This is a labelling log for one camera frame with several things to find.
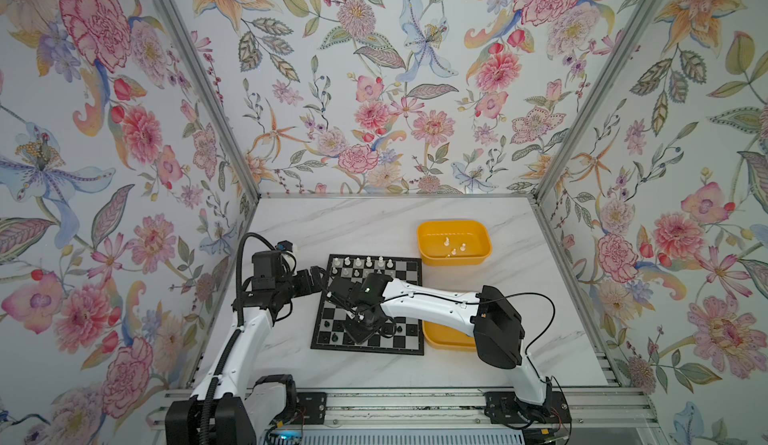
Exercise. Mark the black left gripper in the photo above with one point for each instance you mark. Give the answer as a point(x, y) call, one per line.
point(316, 280)

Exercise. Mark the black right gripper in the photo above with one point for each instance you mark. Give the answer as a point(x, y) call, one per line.
point(359, 337)

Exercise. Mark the yellow tray with black pieces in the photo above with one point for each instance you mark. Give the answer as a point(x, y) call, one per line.
point(446, 338)

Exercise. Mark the yellow tray with white pieces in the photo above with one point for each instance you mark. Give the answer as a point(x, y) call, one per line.
point(453, 243)

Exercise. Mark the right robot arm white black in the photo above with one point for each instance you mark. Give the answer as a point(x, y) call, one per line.
point(486, 316)

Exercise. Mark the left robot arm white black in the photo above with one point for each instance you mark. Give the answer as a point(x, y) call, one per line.
point(227, 406)

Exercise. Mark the black and silver chessboard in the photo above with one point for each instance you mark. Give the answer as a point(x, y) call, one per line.
point(381, 331)

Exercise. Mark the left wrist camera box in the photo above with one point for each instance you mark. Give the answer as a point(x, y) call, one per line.
point(286, 248)

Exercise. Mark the aluminium base rail right wall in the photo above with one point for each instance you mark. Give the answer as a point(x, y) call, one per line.
point(574, 292)

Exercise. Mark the aluminium front mounting rail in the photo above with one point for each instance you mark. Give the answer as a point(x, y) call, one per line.
point(581, 415)

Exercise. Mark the aluminium corner post left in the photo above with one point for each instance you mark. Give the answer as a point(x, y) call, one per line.
point(180, 34)

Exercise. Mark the aluminium corner post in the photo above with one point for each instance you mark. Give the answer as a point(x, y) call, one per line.
point(180, 34)
point(639, 21)

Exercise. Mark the aluminium corner post right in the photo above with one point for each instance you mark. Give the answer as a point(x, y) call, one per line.
point(639, 21)

